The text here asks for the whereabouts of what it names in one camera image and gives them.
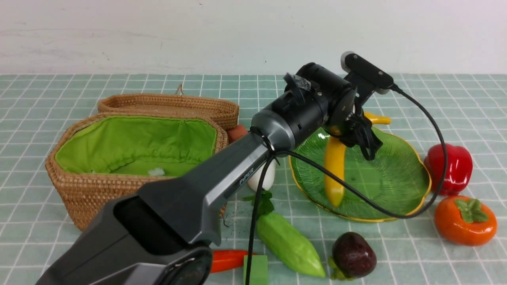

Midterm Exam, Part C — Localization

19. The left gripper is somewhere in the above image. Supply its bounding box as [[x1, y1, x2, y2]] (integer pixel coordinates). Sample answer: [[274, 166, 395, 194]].
[[325, 89, 383, 161]]

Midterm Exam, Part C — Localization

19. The yellow banana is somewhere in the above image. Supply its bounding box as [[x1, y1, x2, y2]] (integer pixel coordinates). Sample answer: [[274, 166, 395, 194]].
[[324, 112, 392, 208]]

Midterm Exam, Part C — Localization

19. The red bell pepper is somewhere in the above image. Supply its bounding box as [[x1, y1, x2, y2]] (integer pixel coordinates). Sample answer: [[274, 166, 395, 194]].
[[424, 144, 474, 196]]

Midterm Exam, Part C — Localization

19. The white radish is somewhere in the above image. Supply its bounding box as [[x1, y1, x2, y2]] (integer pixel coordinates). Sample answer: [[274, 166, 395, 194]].
[[248, 160, 276, 191]]

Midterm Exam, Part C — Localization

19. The dark purple mangosteen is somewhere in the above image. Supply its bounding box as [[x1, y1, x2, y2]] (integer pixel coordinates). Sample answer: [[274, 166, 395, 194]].
[[328, 232, 377, 280]]

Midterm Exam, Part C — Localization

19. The orange persimmon with leaf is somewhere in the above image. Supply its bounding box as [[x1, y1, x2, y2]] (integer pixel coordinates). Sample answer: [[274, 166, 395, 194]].
[[434, 196, 498, 247]]

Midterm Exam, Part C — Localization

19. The light green gourd vegetable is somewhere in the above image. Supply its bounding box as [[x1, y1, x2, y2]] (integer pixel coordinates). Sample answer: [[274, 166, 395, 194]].
[[256, 191, 326, 277]]

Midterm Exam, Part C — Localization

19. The orange carrot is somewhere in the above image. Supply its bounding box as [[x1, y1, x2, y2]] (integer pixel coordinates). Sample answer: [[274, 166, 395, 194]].
[[210, 249, 248, 274]]

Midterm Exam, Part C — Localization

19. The green glass leaf plate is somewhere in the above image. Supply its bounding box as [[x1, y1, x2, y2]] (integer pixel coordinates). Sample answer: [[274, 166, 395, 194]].
[[289, 128, 432, 222]]

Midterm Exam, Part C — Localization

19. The orange foam block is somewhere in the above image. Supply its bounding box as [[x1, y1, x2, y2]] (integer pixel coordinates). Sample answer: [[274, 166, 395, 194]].
[[226, 124, 248, 144]]

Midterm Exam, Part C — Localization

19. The woven basket lid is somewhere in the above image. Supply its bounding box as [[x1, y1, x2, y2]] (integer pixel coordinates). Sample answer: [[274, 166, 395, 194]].
[[97, 85, 239, 130]]

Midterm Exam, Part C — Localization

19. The green foam block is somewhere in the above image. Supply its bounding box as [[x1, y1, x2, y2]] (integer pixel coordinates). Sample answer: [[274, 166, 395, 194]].
[[249, 255, 269, 285]]

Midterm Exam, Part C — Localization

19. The woven wicker basket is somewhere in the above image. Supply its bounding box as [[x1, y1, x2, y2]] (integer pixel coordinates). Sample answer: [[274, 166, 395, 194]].
[[45, 112, 229, 231]]

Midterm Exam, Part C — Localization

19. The green checkered tablecloth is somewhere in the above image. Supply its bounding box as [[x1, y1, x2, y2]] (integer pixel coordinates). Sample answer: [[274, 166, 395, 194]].
[[0, 74, 506, 285]]

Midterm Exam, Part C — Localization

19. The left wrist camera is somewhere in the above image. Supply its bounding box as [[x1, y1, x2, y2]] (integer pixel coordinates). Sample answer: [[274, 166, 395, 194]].
[[341, 51, 394, 96]]

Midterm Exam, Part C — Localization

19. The black camera cable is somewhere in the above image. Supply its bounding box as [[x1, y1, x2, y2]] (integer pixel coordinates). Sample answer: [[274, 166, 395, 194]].
[[245, 84, 448, 285]]

